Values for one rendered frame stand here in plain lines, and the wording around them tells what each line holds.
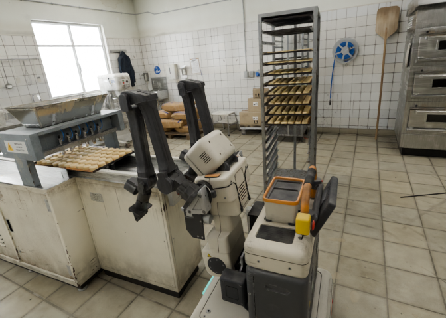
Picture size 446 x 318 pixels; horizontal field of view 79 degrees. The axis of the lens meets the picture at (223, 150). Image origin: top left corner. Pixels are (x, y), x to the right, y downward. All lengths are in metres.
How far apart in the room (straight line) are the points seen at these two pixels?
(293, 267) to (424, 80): 3.53
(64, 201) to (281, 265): 1.42
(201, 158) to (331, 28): 4.38
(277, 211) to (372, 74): 4.32
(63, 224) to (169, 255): 0.72
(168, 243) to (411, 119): 3.55
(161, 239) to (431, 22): 3.82
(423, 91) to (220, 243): 3.51
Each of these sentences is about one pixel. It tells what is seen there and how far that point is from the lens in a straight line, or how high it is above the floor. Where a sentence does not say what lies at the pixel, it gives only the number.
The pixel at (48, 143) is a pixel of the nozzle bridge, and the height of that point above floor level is 1.08.
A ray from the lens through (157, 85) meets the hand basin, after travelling 6.96.
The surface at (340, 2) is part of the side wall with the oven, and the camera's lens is 5.32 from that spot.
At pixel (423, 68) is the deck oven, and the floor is 1.17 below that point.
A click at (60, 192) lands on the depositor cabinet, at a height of 0.78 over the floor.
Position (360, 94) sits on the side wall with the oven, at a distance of 5.31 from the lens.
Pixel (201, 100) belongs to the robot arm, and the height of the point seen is 1.29.
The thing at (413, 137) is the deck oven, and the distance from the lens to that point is 4.46.
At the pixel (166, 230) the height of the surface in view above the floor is 0.56.
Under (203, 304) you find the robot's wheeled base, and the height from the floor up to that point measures 0.28.
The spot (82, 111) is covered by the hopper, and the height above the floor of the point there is 1.22.
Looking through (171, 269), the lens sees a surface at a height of 0.27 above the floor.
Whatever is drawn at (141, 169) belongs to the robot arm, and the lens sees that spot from 1.23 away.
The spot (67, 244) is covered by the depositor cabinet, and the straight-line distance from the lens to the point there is 2.11.
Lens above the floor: 1.49
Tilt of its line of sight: 19 degrees down
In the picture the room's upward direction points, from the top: 5 degrees counter-clockwise
